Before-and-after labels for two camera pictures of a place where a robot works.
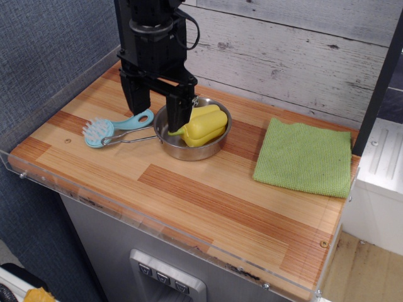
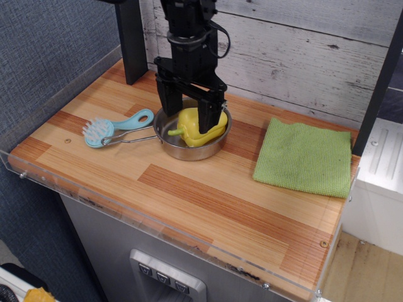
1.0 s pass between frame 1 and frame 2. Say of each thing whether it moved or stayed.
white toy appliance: stayed
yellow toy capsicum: stayed
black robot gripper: moved
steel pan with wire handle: stayed
